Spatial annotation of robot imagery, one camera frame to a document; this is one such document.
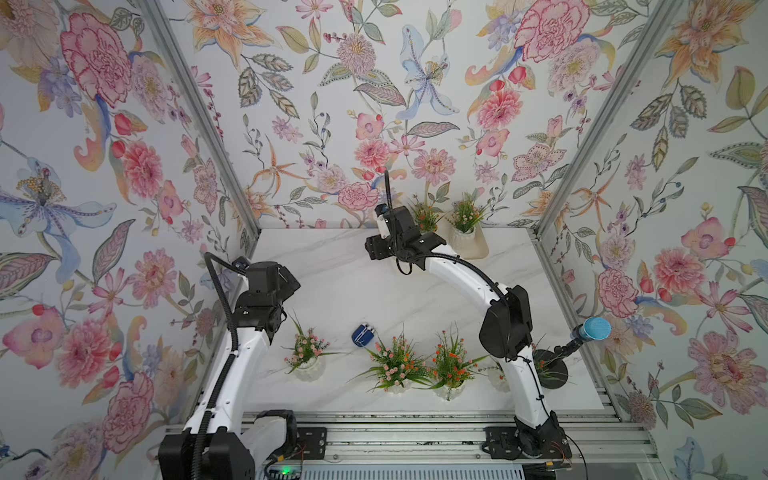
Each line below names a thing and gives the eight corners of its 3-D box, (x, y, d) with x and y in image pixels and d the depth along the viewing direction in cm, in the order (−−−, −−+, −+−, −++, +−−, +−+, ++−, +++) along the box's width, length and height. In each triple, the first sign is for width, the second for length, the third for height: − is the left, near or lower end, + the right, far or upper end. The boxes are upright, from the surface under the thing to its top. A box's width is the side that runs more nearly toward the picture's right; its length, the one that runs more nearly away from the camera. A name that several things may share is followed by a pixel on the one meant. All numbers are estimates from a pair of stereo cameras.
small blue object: (349, 340, 93) (348, 337, 91) (361, 324, 96) (361, 320, 94) (364, 350, 91) (363, 346, 89) (376, 333, 94) (376, 329, 92)
